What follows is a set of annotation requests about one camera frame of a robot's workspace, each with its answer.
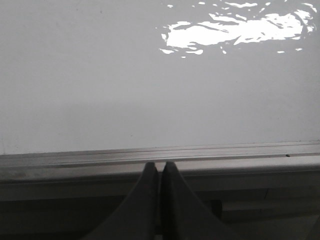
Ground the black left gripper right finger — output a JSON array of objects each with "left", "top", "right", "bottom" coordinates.
[{"left": 160, "top": 162, "right": 240, "bottom": 240}]

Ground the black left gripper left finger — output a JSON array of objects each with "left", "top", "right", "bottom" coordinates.
[{"left": 82, "top": 162, "right": 159, "bottom": 240}]

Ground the white whiteboard surface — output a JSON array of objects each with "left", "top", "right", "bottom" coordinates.
[{"left": 0, "top": 0, "right": 320, "bottom": 155}]

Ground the grey aluminium whiteboard frame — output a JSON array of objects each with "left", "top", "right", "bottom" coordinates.
[{"left": 0, "top": 140, "right": 320, "bottom": 201}]

